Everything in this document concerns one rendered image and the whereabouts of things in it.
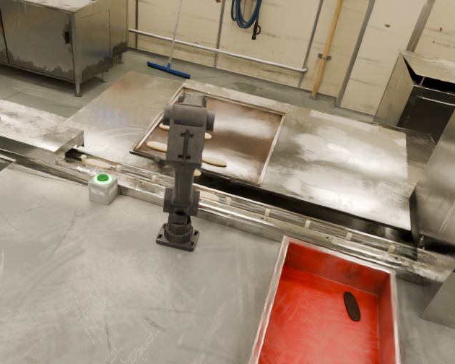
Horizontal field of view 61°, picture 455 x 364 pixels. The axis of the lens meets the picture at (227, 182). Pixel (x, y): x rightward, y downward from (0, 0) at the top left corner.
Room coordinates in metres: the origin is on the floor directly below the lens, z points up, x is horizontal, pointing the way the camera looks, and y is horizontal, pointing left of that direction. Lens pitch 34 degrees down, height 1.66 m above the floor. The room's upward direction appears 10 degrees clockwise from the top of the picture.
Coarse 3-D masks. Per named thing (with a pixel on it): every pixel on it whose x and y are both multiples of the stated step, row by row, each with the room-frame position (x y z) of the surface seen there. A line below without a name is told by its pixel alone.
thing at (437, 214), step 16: (448, 128) 1.24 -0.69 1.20; (448, 144) 1.17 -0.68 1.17; (432, 160) 1.23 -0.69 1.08; (448, 160) 1.11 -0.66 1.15; (432, 176) 1.16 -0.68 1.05; (448, 176) 1.05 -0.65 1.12; (416, 192) 1.23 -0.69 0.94; (432, 192) 1.10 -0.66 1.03; (448, 192) 0.99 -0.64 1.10; (416, 208) 1.15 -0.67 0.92; (432, 208) 1.04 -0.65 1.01; (448, 208) 0.94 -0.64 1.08; (416, 224) 1.09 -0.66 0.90; (432, 224) 0.98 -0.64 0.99; (448, 224) 0.89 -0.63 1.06; (416, 240) 1.02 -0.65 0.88; (432, 240) 0.93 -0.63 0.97; (448, 240) 0.84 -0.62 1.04; (432, 256) 0.87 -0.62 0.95; (448, 256) 0.80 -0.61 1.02; (432, 272) 0.83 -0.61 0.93; (448, 272) 0.76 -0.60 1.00; (432, 288) 0.78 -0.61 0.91; (448, 288) 0.75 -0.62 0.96; (432, 304) 0.75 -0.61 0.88; (448, 304) 0.74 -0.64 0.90; (432, 320) 0.75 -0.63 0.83; (448, 320) 0.74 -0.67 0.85
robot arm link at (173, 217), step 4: (172, 204) 0.88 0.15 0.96; (172, 208) 0.88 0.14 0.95; (176, 208) 0.88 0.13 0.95; (180, 208) 0.88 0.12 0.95; (184, 208) 0.88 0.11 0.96; (172, 212) 0.88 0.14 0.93; (176, 212) 0.88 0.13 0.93; (180, 212) 0.88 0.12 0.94; (184, 212) 0.88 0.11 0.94; (172, 216) 0.87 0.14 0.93; (176, 216) 0.87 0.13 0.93; (180, 216) 0.87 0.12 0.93; (184, 216) 0.87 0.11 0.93; (168, 220) 0.87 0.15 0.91; (172, 220) 0.87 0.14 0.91; (176, 220) 0.87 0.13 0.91; (180, 220) 0.87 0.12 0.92; (184, 220) 0.87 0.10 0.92; (184, 224) 0.87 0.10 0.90
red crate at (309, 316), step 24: (288, 288) 0.77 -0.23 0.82; (312, 288) 0.79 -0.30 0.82; (336, 288) 0.80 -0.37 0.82; (288, 312) 0.69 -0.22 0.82; (312, 312) 0.70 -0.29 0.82; (336, 312) 0.72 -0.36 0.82; (360, 312) 0.73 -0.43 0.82; (288, 336) 0.61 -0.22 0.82; (312, 336) 0.63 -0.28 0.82; (336, 336) 0.64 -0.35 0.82; (360, 336) 0.65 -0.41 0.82; (264, 360) 0.54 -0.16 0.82; (288, 360) 0.55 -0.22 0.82; (312, 360) 0.56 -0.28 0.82; (336, 360) 0.57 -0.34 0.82; (360, 360) 0.58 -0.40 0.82
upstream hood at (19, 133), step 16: (0, 112) 1.31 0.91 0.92; (16, 112) 1.33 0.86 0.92; (0, 128) 1.19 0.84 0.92; (16, 128) 1.21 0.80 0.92; (32, 128) 1.23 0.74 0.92; (48, 128) 1.25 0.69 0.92; (64, 128) 1.27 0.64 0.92; (0, 144) 1.15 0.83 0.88; (16, 144) 1.14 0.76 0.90; (32, 144) 1.12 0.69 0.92; (48, 144) 1.14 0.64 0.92; (64, 144) 1.17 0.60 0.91; (80, 144) 1.26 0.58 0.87; (48, 160) 1.11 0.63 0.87
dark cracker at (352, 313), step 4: (344, 292) 0.79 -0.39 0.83; (348, 292) 0.79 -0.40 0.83; (344, 296) 0.77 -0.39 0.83; (348, 296) 0.77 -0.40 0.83; (352, 296) 0.78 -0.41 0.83; (344, 300) 0.76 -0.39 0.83; (348, 300) 0.76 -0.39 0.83; (352, 300) 0.76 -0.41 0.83; (356, 300) 0.76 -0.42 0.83; (348, 304) 0.74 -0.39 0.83; (352, 304) 0.75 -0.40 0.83; (356, 304) 0.75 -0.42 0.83; (348, 308) 0.73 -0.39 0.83; (352, 308) 0.73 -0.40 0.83; (356, 308) 0.73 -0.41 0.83; (348, 312) 0.72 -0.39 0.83; (352, 312) 0.72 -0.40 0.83; (356, 312) 0.72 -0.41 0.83; (352, 316) 0.71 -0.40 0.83; (356, 316) 0.71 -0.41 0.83; (360, 316) 0.71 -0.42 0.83; (356, 320) 0.70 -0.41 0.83
